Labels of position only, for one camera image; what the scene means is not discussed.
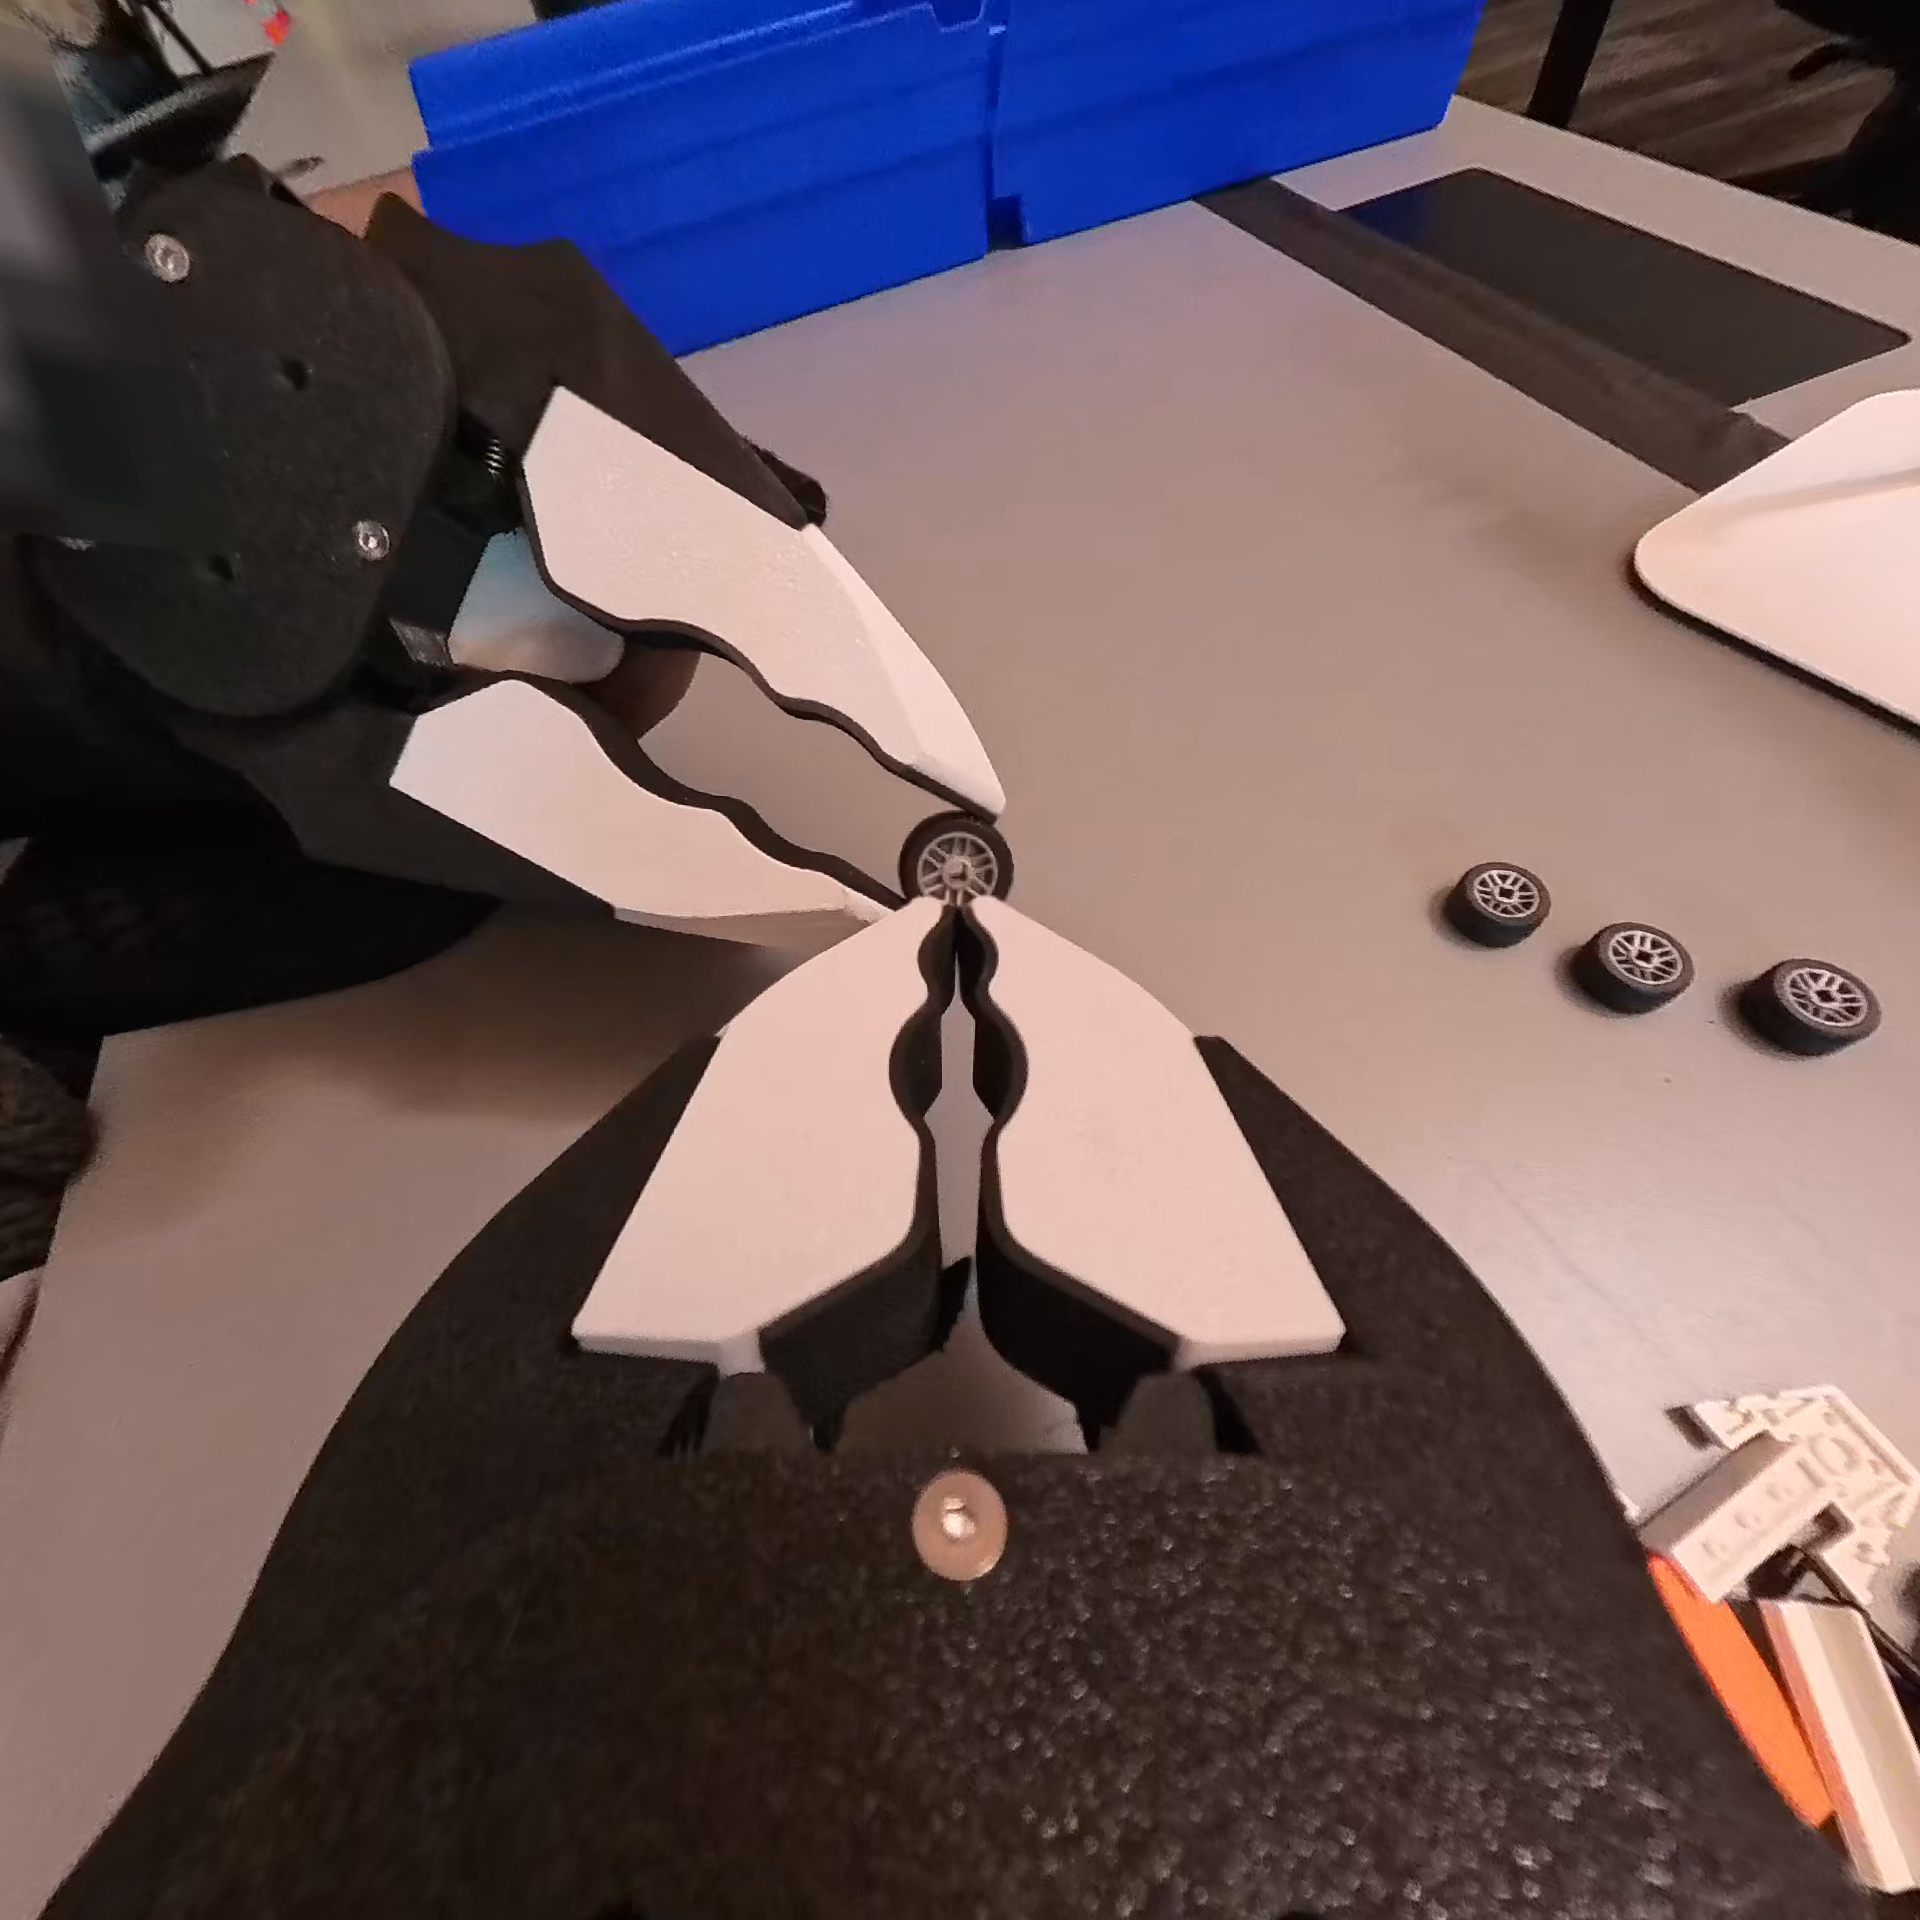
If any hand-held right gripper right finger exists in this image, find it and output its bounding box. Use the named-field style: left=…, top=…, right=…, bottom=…
left=966, top=896, right=1349, bottom=1430

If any white lego brick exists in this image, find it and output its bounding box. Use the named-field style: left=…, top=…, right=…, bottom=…
left=1756, top=1590, right=1920, bottom=1896

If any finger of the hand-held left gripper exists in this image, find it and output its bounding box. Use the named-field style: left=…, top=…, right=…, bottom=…
left=516, top=383, right=1013, bottom=828
left=391, top=685, right=903, bottom=922

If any person's left hand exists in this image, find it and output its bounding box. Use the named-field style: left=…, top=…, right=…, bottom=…
left=575, top=642, right=710, bottom=752

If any pile of loose lego pieces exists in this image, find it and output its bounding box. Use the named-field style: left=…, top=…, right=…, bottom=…
left=1620, top=1375, right=1920, bottom=1896

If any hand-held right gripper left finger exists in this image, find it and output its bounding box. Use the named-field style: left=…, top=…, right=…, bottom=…
left=571, top=896, right=968, bottom=1430

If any small black lego wheel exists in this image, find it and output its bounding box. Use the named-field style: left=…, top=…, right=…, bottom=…
left=1750, top=957, right=1883, bottom=1056

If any long orange lego piece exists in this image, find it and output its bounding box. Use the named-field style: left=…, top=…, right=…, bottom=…
left=1646, top=1555, right=1837, bottom=1826

